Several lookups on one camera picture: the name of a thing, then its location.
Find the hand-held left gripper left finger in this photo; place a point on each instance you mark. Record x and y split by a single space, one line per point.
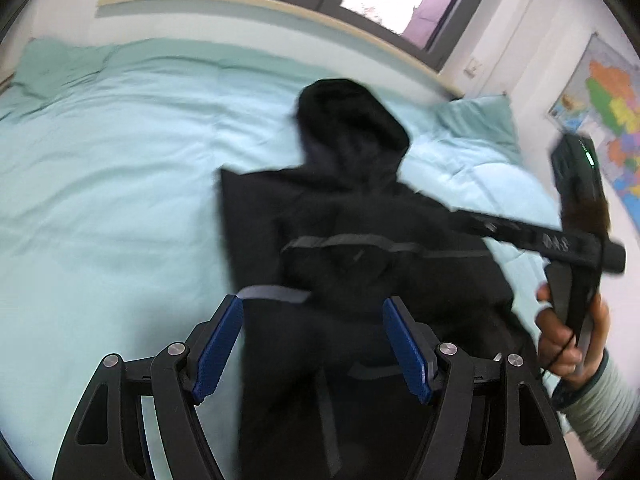
220 345

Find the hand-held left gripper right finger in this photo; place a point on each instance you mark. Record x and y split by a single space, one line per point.
407 350

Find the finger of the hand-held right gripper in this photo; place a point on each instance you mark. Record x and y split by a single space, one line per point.
492 227

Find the black hooded jacket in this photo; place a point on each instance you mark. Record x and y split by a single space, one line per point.
350 210

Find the person's right forearm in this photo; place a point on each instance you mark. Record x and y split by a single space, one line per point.
600 410

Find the person's right hand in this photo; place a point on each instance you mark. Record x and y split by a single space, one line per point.
557 345

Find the teal pillow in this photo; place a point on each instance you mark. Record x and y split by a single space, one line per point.
475 120
55 65

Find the teal quilted duvet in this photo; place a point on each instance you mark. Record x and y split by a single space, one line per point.
125 185

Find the wooden window ledge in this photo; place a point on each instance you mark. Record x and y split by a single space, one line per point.
280 12

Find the colourful wall map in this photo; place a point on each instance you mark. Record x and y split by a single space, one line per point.
610 100

